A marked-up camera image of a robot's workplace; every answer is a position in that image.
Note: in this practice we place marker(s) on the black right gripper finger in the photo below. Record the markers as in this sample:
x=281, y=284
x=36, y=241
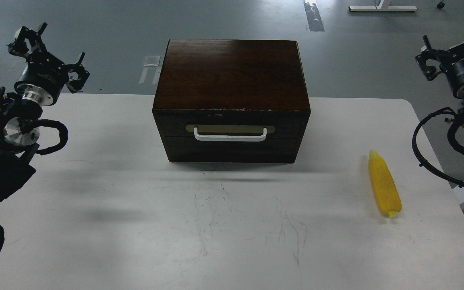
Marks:
x=443, y=58

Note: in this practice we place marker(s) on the white drawer handle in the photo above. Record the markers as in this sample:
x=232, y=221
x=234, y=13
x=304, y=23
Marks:
x=231, y=138

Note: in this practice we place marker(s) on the grey floor tape strip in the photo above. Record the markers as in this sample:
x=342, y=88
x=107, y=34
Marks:
x=314, y=20

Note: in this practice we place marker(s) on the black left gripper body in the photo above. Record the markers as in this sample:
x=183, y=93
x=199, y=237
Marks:
x=44, y=75

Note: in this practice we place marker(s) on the dark wooden drawer front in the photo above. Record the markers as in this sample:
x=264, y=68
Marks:
x=279, y=124

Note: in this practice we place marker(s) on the white floor tape marks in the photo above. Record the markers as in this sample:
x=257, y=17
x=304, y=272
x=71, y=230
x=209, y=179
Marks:
x=152, y=68

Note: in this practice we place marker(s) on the dark wooden drawer cabinet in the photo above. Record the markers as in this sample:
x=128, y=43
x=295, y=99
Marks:
x=231, y=75

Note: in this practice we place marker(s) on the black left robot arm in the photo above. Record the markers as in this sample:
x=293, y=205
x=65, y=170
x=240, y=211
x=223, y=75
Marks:
x=23, y=133

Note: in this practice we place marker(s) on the yellow corn cob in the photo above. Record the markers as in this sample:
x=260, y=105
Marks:
x=385, y=191

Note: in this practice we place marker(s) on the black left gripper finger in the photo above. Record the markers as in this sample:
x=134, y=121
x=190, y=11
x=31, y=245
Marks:
x=27, y=42
x=76, y=85

